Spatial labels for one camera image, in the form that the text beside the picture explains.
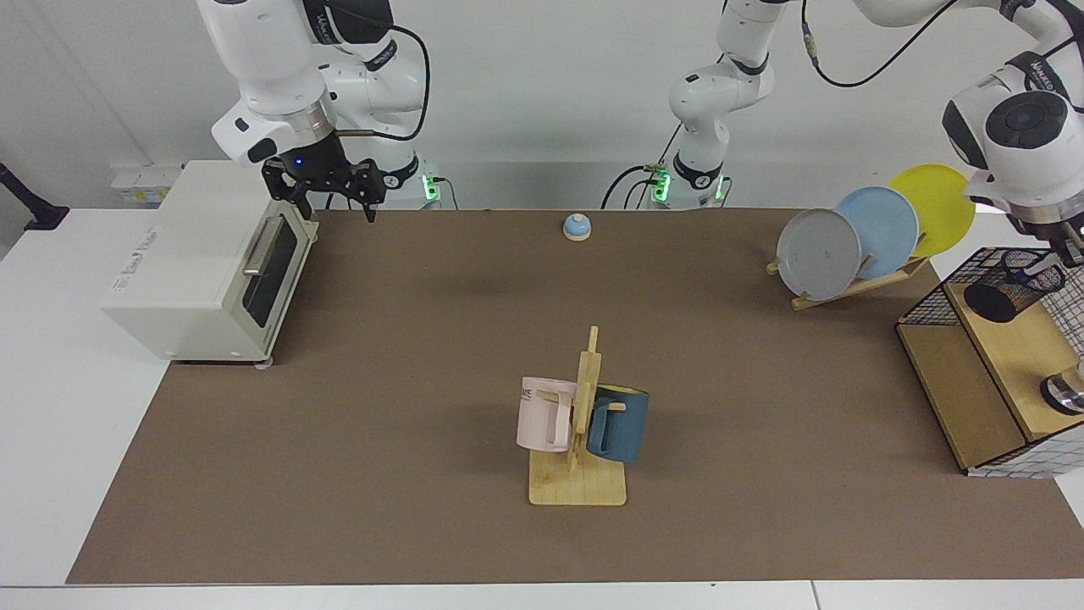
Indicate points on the black mesh pen holder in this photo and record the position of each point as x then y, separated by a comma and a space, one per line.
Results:
999, 298

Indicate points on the pale toaster oven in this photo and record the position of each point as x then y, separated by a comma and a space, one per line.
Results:
195, 271

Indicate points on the yellow plate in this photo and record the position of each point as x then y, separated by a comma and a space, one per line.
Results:
940, 207

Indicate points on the silver metal lid knob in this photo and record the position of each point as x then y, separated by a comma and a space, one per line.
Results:
1065, 394

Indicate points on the light blue plate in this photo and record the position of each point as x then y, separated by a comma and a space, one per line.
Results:
885, 233

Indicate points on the small blue round bell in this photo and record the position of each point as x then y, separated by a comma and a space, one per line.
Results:
577, 228

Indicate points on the wooden plate rack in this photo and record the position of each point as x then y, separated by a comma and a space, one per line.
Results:
847, 291

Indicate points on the grey plate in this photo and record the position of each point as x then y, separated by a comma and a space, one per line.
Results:
817, 254

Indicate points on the brown table cloth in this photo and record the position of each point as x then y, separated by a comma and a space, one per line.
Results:
339, 474

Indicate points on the pink mug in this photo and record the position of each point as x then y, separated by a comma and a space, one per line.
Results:
542, 419

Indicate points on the dark blue mug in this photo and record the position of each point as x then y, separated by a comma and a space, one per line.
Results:
622, 428

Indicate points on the wooden cup stand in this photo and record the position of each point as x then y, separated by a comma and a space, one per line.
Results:
584, 487

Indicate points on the black clamp mount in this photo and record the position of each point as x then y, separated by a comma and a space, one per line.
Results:
42, 216

